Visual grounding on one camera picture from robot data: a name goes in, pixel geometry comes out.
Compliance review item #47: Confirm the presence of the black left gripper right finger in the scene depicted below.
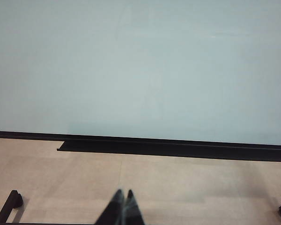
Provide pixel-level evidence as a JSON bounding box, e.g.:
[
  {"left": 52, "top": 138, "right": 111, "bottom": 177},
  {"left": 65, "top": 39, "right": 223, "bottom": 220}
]
[{"left": 125, "top": 189, "right": 146, "bottom": 225}]

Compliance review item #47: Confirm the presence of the black whiteboard stand leg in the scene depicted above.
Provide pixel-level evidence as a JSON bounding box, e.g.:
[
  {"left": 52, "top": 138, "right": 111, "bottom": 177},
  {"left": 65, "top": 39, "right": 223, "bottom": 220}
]
[{"left": 0, "top": 189, "right": 19, "bottom": 225}]

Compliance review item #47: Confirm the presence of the black whiteboard pen tray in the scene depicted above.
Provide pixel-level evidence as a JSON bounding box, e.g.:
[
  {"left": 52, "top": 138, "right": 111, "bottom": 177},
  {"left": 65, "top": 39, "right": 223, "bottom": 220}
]
[{"left": 57, "top": 140, "right": 281, "bottom": 163}]

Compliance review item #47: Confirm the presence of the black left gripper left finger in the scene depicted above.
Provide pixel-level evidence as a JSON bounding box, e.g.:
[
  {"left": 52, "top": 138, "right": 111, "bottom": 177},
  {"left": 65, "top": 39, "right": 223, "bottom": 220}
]
[{"left": 96, "top": 188, "right": 126, "bottom": 225}]

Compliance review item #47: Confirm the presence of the white whiteboard with black frame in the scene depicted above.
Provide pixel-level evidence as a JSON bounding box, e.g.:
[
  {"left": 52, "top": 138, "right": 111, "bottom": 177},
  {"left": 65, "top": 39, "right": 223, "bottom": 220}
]
[{"left": 0, "top": 0, "right": 281, "bottom": 151}]

